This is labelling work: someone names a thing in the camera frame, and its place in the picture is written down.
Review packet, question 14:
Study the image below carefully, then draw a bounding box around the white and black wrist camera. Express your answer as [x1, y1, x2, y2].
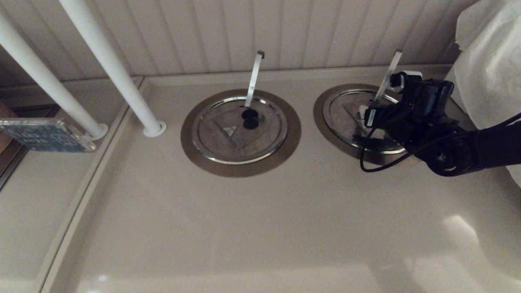
[389, 71, 424, 102]

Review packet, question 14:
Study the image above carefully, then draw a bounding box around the white cloth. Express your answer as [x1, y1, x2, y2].
[446, 0, 521, 188]

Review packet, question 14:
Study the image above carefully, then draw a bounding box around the white pole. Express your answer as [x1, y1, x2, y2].
[59, 0, 166, 138]
[0, 12, 109, 141]

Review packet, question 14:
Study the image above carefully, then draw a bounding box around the steel lid with black knob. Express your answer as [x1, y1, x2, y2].
[323, 90, 407, 154]
[191, 96, 288, 165]

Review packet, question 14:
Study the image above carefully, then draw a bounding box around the clear acrylic sign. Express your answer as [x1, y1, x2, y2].
[0, 117, 97, 153]

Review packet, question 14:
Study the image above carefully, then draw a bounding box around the black cable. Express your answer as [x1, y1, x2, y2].
[359, 114, 521, 173]

